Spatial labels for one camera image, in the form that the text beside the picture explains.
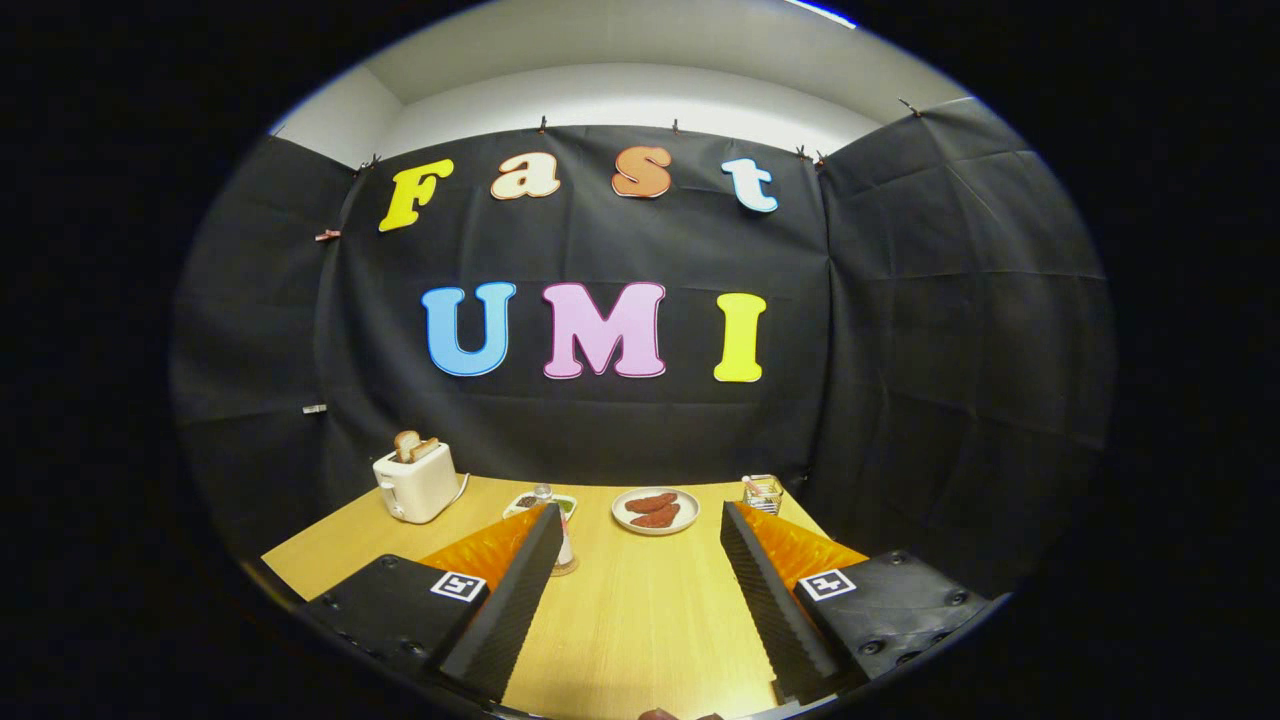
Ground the black backdrop cloth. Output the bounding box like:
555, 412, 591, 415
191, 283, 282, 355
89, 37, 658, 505
170, 95, 1116, 601

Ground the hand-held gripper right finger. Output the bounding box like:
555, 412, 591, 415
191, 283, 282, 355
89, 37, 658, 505
720, 501, 991, 710

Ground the white divided snack tray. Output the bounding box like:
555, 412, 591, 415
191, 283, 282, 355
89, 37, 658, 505
503, 490, 579, 521

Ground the white round plate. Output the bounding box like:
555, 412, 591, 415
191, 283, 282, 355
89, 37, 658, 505
611, 487, 701, 537

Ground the wooden table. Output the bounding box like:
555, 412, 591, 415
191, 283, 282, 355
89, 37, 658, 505
262, 474, 831, 720

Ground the white toaster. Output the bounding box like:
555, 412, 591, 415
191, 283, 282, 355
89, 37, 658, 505
373, 441, 462, 525

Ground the clear juice bottle red label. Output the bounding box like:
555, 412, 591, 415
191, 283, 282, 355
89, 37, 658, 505
533, 484, 576, 569

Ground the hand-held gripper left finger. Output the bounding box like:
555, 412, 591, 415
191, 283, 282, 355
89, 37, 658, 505
300, 502, 565, 705

